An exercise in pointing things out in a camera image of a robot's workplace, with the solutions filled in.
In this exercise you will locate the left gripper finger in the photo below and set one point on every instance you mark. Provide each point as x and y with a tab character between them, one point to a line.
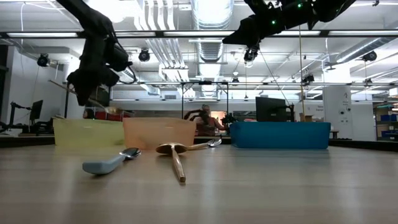
94	93
82	95

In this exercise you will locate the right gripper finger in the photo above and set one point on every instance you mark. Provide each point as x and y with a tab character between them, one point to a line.
255	39
237	35

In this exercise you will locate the gold spoon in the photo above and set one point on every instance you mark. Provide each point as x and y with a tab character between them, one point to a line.
113	109
178	168

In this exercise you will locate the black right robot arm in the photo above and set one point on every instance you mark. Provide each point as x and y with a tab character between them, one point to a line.
332	9

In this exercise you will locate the black ceiling spotlight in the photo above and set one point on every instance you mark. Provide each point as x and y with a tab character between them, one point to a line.
144	55
370	56
250	55
43	60

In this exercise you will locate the red storage bins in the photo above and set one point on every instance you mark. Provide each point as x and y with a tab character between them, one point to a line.
105	116

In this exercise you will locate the yellow translucent plastic bin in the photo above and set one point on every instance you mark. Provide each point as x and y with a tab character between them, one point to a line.
90	132

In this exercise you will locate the small black monitor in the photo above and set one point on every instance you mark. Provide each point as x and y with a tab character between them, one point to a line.
36	109

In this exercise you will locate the black overhead beam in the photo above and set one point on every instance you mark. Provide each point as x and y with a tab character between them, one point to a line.
325	33

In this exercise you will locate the black computer monitor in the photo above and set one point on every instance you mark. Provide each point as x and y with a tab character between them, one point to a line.
270	109

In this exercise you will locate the orange translucent plastic bin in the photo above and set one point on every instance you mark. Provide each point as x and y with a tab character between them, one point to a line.
155	133

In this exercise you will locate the black background rack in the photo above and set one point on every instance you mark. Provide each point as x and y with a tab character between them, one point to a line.
182	93

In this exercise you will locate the cardboard box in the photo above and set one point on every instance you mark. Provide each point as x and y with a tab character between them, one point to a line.
306	117

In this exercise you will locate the person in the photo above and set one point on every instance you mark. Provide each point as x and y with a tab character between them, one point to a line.
206	126

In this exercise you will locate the blue plastic bin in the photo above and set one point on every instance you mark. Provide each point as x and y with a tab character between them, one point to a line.
280	135

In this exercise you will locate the storage shelving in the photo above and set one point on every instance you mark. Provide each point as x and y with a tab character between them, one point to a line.
387	123

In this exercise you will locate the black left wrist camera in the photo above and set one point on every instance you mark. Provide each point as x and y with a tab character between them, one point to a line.
120	57

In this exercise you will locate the silver ceiling duct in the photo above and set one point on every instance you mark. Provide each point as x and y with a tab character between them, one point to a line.
211	49

